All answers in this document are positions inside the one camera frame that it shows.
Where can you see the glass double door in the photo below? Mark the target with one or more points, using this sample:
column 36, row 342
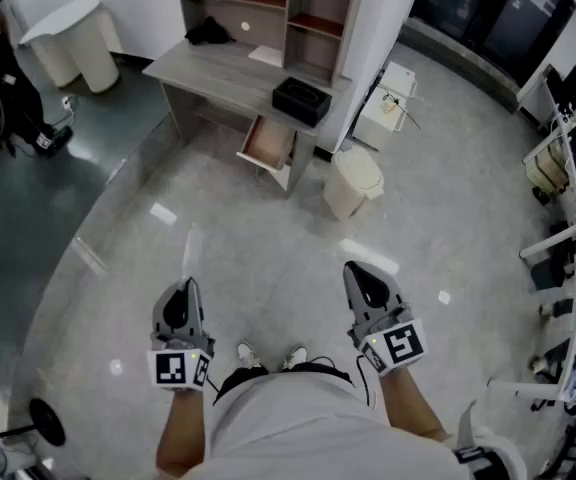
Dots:
column 498, row 13

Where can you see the wooden desk drawer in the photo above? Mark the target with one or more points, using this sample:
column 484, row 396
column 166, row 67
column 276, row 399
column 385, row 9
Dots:
column 268, row 138

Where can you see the grey wooden desk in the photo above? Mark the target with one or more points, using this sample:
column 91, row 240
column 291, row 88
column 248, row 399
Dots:
column 218, row 78

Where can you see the person's white shirt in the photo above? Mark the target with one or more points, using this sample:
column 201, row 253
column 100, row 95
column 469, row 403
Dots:
column 308, row 433

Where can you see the tan shelf cart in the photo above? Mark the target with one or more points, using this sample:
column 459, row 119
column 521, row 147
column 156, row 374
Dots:
column 548, row 168

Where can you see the black floor fan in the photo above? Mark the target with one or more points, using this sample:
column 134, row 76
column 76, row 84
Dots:
column 48, row 423

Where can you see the person's left forearm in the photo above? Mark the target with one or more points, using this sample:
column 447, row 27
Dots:
column 180, row 433

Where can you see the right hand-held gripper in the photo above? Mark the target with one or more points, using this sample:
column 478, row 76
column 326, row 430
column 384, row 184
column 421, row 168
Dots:
column 398, row 345

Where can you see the white low cabinet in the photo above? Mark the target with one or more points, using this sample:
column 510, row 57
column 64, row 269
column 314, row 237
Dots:
column 383, row 123

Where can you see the white office desk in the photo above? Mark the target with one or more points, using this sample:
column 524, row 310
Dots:
column 543, row 245

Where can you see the person's black trousers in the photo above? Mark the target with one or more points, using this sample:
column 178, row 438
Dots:
column 240, row 379

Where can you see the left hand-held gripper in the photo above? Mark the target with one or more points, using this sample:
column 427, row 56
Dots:
column 173, row 365

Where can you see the thin black stick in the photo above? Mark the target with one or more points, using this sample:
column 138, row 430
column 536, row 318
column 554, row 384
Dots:
column 408, row 115

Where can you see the person's right shoe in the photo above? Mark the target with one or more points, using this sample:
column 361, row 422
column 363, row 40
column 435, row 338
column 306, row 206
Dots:
column 295, row 357

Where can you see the grey shelf hutch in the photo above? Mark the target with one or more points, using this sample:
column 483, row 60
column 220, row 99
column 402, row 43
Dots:
column 288, row 28

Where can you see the cream trash bin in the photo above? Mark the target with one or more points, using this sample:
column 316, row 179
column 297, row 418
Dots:
column 350, row 183

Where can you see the black cloth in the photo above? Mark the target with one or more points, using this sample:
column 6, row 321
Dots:
column 208, row 32

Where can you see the person's right forearm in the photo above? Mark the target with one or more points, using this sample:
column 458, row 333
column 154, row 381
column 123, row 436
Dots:
column 410, row 403

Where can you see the person's left shoe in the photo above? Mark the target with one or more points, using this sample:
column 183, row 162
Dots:
column 249, row 354

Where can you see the black tissue box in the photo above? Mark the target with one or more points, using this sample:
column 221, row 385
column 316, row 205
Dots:
column 300, row 100

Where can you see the person's shoe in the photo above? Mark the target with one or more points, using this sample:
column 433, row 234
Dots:
column 249, row 354
column 295, row 357

